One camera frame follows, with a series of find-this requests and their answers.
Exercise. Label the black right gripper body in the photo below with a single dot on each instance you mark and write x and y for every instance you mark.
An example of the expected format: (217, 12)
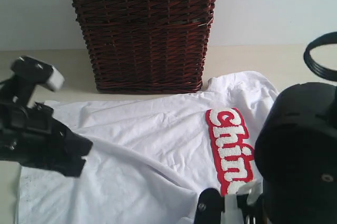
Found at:
(232, 208)

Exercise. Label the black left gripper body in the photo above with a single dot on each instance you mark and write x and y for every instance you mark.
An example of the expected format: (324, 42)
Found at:
(33, 138)

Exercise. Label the white t-shirt red lettering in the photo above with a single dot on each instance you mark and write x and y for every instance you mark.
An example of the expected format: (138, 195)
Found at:
(151, 159)

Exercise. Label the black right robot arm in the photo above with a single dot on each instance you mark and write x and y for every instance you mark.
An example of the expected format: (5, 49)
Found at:
(295, 153)

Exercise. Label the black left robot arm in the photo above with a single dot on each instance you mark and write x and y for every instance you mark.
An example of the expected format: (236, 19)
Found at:
(18, 91)

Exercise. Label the dark red wicker basket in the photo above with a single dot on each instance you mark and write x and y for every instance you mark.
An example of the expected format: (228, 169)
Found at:
(146, 46)

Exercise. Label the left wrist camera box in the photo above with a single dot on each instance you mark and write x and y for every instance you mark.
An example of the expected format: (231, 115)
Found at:
(38, 73)

